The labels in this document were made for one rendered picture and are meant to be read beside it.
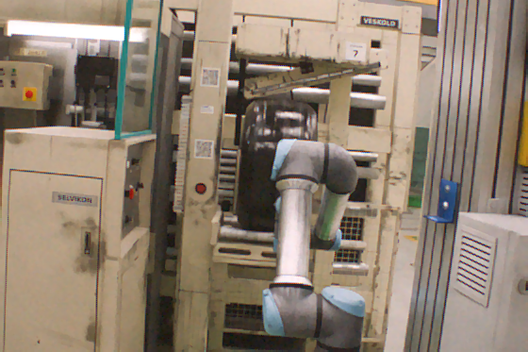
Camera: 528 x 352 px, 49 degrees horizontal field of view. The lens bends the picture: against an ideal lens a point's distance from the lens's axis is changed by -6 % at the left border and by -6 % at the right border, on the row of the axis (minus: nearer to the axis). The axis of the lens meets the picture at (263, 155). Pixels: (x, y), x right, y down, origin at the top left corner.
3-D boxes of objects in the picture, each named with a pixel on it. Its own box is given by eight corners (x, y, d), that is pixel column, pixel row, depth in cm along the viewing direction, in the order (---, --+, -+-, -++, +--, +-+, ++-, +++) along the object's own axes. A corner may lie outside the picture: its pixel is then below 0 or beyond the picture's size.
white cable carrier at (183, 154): (173, 211, 249) (182, 95, 246) (174, 209, 254) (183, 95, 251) (183, 212, 249) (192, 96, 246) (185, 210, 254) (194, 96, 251)
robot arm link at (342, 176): (367, 137, 170) (337, 231, 207) (328, 134, 170) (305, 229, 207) (370, 170, 162) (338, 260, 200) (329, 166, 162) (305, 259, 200)
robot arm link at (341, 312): (365, 349, 149) (371, 299, 148) (313, 346, 149) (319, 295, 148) (357, 332, 161) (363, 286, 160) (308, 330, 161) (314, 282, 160)
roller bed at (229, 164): (192, 209, 288) (197, 147, 285) (195, 205, 302) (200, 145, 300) (234, 213, 288) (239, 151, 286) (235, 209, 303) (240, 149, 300)
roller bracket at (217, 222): (209, 245, 238) (211, 221, 237) (216, 226, 277) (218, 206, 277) (218, 246, 238) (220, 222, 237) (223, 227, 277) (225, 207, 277)
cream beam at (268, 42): (235, 54, 269) (238, 21, 268) (237, 58, 294) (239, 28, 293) (370, 67, 270) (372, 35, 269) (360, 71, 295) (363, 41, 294)
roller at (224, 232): (217, 237, 245) (216, 237, 241) (218, 226, 246) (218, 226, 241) (304, 244, 246) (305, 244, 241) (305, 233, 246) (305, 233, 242)
